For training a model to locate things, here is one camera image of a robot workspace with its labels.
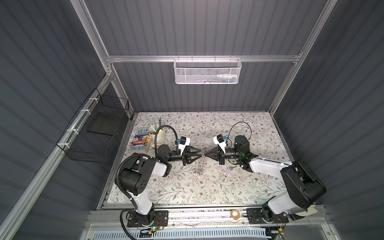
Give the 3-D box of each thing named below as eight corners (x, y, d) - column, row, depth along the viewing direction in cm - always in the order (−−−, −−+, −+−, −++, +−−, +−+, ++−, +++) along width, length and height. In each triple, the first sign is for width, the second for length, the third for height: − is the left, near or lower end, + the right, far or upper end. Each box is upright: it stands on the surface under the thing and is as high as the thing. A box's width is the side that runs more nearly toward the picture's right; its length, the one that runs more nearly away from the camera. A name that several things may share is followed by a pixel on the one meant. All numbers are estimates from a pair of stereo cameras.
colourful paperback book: (130, 153, 100) (128, 150, 97) (137, 130, 113) (136, 127, 110) (147, 153, 100) (145, 150, 97) (152, 130, 113) (151, 127, 110)
